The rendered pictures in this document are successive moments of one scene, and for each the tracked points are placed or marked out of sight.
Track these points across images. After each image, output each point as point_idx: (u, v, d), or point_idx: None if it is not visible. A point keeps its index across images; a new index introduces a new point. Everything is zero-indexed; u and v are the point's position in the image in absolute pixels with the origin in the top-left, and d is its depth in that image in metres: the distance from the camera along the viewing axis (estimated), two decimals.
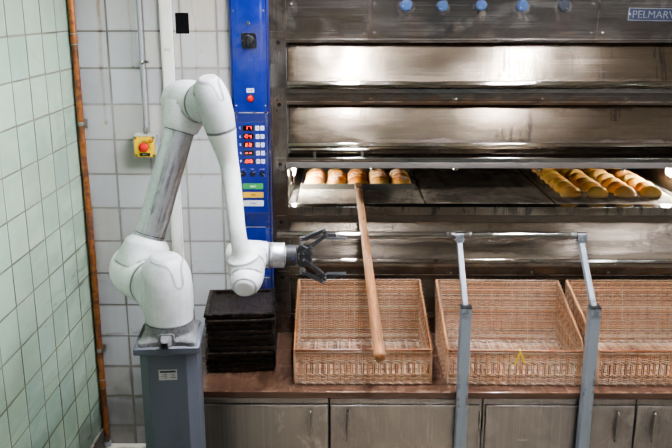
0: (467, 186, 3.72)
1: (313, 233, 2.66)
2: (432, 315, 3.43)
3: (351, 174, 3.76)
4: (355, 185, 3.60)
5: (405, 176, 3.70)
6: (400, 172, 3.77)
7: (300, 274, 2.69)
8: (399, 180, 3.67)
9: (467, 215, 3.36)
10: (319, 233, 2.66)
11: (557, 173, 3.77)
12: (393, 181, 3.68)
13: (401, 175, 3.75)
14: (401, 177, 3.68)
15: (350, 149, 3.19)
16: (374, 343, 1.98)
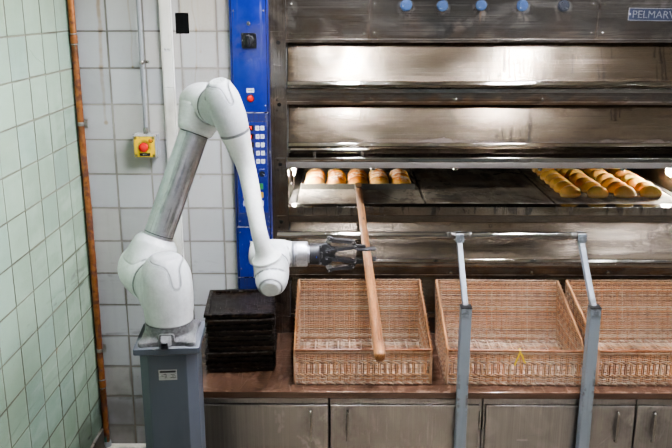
0: (467, 186, 3.72)
1: (342, 239, 2.67)
2: (432, 315, 3.43)
3: (351, 174, 3.76)
4: (355, 185, 3.60)
5: (405, 176, 3.70)
6: (400, 172, 3.77)
7: (329, 272, 2.70)
8: (399, 180, 3.67)
9: (467, 215, 3.36)
10: (348, 242, 2.67)
11: (557, 173, 3.77)
12: (393, 181, 3.68)
13: (401, 175, 3.75)
14: (401, 177, 3.68)
15: (350, 149, 3.19)
16: (374, 343, 1.98)
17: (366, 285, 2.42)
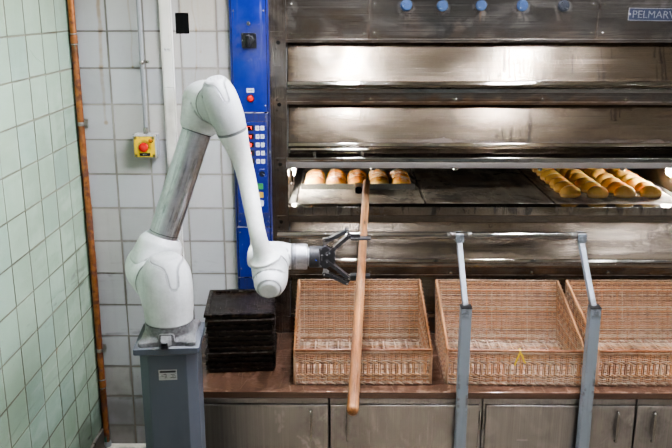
0: (467, 186, 3.72)
1: (337, 234, 2.61)
2: (432, 315, 3.43)
3: (351, 174, 3.76)
4: (355, 185, 3.60)
5: (405, 176, 3.70)
6: (400, 172, 3.77)
7: (323, 276, 2.65)
8: (399, 180, 3.67)
9: (467, 215, 3.36)
10: (343, 234, 2.61)
11: (557, 173, 3.77)
12: (393, 181, 3.68)
13: (401, 175, 3.75)
14: (401, 177, 3.68)
15: (350, 149, 3.19)
16: (349, 394, 1.96)
17: (353, 312, 2.38)
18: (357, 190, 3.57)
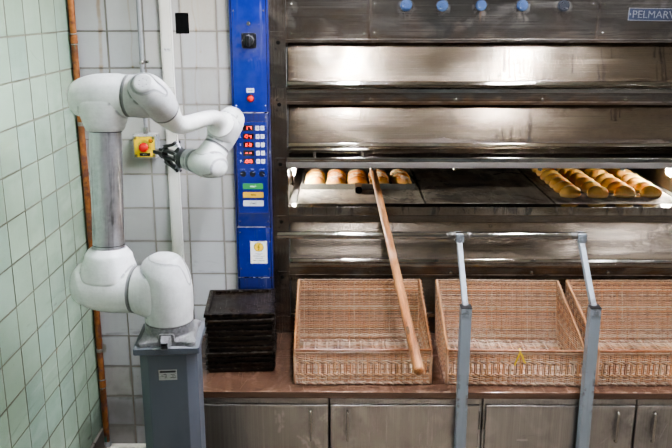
0: (467, 186, 3.72)
1: None
2: (432, 315, 3.43)
3: (351, 174, 3.76)
4: (355, 185, 3.60)
5: (406, 176, 3.70)
6: (400, 172, 3.78)
7: (180, 171, 3.04)
8: (398, 179, 3.69)
9: (467, 215, 3.36)
10: None
11: (557, 173, 3.77)
12: (393, 180, 3.71)
13: (402, 175, 3.76)
14: (401, 176, 3.69)
15: (350, 149, 3.19)
16: (420, 356, 2.21)
17: (397, 277, 2.62)
18: (357, 190, 3.57)
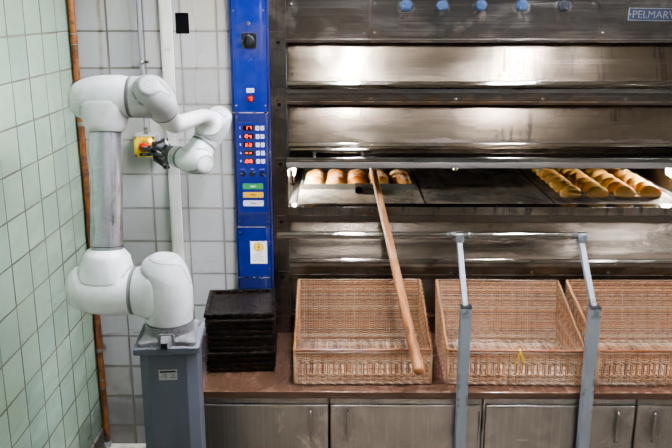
0: (467, 186, 3.72)
1: None
2: (432, 315, 3.43)
3: (351, 174, 3.76)
4: (355, 185, 3.60)
5: (406, 176, 3.70)
6: (400, 172, 3.78)
7: (168, 168, 3.10)
8: (398, 179, 3.69)
9: (467, 215, 3.36)
10: None
11: (557, 173, 3.77)
12: (393, 180, 3.71)
13: (402, 175, 3.76)
14: (401, 176, 3.69)
15: (350, 149, 3.19)
16: (420, 356, 2.21)
17: (397, 277, 2.62)
18: (357, 190, 3.57)
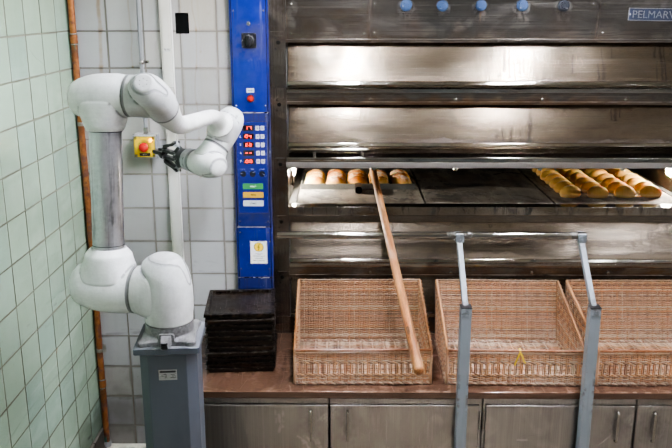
0: (467, 186, 3.72)
1: None
2: (432, 315, 3.43)
3: (351, 174, 3.76)
4: (355, 185, 3.60)
5: (406, 176, 3.70)
6: (400, 172, 3.78)
7: (180, 171, 3.04)
8: (398, 179, 3.69)
9: (467, 215, 3.36)
10: (170, 145, 3.06)
11: (557, 173, 3.77)
12: (393, 180, 3.71)
13: (402, 175, 3.76)
14: (401, 176, 3.69)
15: (350, 149, 3.19)
16: (420, 356, 2.21)
17: (397, 277, 2.62)
18: (357, 190, 3.57)
